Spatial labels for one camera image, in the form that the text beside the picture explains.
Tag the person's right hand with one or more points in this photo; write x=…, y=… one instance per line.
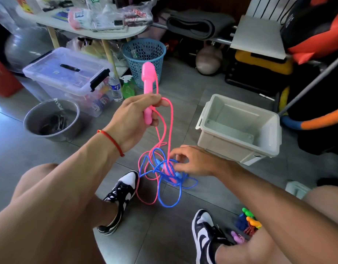
x=196, y=161

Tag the person's left hand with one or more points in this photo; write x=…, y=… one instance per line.
x=130, y=123

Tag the white plastic bin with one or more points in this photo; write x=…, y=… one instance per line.
x=240, y=126

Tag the person's left forearm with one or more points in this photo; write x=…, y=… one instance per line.
x=48, y=211

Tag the person's right forearm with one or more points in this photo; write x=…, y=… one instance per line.
x=284, y=211

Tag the white bin lid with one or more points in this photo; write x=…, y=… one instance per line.
x=297, y=188

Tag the person's left leg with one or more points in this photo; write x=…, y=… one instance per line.
x=31, y=189

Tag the person's leg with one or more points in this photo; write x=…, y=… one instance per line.
x=323, y=206
x=31, y=189

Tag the person's right leg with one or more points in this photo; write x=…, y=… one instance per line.
x=323, y=206

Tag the green spray bottle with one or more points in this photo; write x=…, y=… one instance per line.
x=128, y=89

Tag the small plastic water bottle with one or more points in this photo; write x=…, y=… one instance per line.
x=115, y=88

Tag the blue mesh plastic basket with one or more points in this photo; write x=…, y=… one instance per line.
x=143, y=60

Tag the black white left shoe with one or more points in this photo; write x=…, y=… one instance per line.
x=122, y=195

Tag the black white shoe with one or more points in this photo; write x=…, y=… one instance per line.
x=122, y=195
x=204, y=233

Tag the black white right shoe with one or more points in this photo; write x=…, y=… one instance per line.
x=204, y=233

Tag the clear bin with black latches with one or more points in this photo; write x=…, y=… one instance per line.
x=59, y=68

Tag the grey metal basin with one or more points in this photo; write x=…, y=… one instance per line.
x=32, y=121

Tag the brown ball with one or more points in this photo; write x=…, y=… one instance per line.
x=209, y=60

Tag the clear plastic bag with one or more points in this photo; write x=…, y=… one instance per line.
x=137, y=14

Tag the pink white packet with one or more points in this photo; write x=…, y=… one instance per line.
x=79, y=19

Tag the yellow black case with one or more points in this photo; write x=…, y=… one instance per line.
x=262, y=62

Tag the grey folded mat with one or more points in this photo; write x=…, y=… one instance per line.
x=199, y=24

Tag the multicoloured hula hoop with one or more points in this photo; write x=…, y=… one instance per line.
x=317, y=122

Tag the large plastic water bottle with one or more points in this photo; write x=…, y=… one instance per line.
x=95, y=1

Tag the white round table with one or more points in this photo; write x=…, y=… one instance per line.
x=53, y=22

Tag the grey exercise ball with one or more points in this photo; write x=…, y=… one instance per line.
x=26, y=49

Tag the red bag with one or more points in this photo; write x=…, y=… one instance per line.
x=4, y=79

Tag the white metal pole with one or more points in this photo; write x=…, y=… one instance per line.
x=312, y=85

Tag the grey flat board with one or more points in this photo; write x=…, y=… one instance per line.
x=259, y=36

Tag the white plastic bag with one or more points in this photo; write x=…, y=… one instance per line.
x=4, y=13

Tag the white radiator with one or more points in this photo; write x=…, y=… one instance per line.
x=270, y=5

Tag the black red inflatable toy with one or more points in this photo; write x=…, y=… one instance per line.
x=312, y=30

